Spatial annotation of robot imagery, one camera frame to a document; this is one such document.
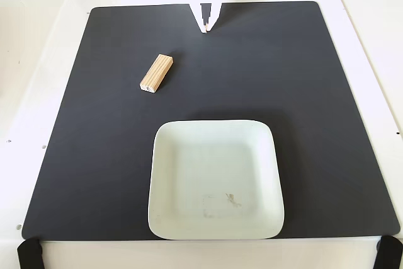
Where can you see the black table mat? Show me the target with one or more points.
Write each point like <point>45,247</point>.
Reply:
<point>94,124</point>

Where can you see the white square plate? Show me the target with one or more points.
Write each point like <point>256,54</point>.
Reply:
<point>214,180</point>

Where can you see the white fixed gripper finger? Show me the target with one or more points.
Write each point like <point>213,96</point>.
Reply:
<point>198,14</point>

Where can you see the wooden block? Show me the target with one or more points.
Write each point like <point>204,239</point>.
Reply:
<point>156,73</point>

